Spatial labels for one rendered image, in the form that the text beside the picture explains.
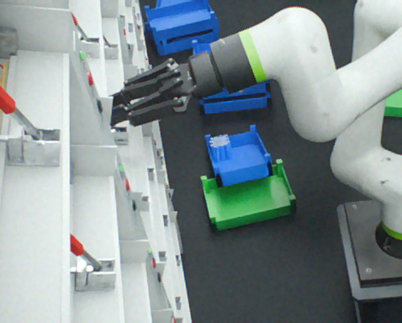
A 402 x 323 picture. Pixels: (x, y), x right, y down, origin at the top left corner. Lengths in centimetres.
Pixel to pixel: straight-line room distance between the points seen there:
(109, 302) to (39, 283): 22
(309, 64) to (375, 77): 17
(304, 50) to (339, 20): 206
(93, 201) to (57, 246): 28
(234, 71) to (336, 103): 18
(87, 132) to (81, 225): 11
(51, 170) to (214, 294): 148
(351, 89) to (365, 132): 48
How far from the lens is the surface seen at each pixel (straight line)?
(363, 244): 168
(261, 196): 219
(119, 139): 110
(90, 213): 74
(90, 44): 98
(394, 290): 164
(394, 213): 155
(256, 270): 201
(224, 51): 100
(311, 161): 230
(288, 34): 99
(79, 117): 72
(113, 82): 124
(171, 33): 288
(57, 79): 63
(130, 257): 91
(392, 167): 153
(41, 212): 50
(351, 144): 155
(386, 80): 114
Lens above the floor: 166
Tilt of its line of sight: 45 degrees down
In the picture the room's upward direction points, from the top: 6 degrees counter-clockwise
